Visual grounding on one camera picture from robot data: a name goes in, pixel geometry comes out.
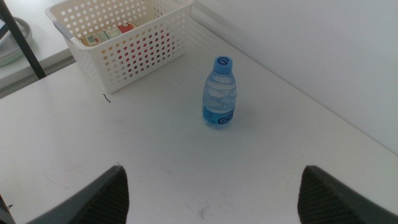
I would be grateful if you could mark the white side table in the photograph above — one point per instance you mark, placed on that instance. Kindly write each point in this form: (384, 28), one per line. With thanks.
(46, 53)

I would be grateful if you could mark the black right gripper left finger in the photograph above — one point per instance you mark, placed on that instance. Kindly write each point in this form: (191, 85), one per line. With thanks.
(105, 202)

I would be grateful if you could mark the white perforated plastic basket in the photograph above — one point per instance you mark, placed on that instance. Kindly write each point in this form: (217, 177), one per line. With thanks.
(90, 67)

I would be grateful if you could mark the clear water bottle blue cap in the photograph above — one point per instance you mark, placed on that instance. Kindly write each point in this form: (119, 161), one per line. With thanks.
(219, 93)

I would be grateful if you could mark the yellow tea bottle red label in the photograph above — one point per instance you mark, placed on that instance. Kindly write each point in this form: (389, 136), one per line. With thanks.
(102, 35)

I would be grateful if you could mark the black stand pole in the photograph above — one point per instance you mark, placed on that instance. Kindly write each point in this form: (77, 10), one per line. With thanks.
(21, 43)

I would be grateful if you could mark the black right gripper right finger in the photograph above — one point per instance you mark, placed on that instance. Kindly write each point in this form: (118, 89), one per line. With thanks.
(326, 202)

